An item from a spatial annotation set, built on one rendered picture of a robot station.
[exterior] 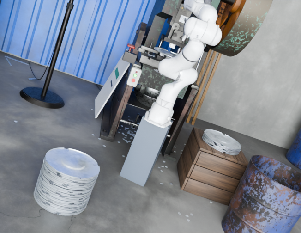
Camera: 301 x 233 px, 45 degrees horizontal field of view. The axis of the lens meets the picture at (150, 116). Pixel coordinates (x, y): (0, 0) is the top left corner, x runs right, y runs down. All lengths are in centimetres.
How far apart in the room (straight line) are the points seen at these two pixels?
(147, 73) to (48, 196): 132
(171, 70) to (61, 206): 100
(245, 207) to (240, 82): 245
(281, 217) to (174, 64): 108
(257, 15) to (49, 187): 180
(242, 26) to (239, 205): 125
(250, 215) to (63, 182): 110
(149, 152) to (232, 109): 236
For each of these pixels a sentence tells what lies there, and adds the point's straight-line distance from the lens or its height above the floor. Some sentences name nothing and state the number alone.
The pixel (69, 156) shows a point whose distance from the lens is 201.
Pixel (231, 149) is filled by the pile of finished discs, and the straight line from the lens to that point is 263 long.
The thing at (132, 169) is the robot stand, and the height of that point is 8.
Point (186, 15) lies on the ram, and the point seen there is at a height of 110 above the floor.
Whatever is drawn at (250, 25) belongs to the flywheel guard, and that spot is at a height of 120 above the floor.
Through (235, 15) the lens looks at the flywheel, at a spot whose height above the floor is 124.
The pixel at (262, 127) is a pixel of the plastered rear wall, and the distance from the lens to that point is 481.
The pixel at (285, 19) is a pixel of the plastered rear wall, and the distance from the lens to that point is 456.
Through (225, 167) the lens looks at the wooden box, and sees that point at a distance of 262.
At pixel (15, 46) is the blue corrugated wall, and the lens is 432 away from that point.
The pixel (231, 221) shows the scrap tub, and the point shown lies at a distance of 240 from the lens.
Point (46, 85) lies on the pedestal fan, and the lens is 329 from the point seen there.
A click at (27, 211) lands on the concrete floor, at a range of 195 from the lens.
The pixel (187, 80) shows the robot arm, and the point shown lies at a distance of 229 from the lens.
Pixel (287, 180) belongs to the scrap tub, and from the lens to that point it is 260.
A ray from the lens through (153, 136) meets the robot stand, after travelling 234.
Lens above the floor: 116
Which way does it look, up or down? 17 degrees down
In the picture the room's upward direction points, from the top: 22 degrees clockwise
